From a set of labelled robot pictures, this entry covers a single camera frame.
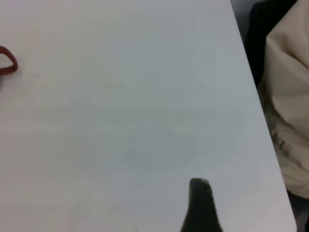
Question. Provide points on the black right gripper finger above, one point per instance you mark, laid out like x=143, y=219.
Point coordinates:
x=200, y=207

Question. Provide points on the red ceramic mug white inside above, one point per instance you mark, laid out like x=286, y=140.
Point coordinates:
x=13, y=61

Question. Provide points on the beige fabric cover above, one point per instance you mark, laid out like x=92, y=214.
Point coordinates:
x=289, y=96

